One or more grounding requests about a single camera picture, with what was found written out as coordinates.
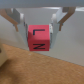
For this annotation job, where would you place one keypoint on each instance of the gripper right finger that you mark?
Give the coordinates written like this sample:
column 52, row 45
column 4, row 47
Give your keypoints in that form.
column 59, row 19

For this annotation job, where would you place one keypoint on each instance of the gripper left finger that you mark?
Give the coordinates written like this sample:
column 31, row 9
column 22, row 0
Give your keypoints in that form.
column 18, row 20

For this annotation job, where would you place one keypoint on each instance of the pink block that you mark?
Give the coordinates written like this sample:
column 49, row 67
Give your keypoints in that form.
column 38, row 38

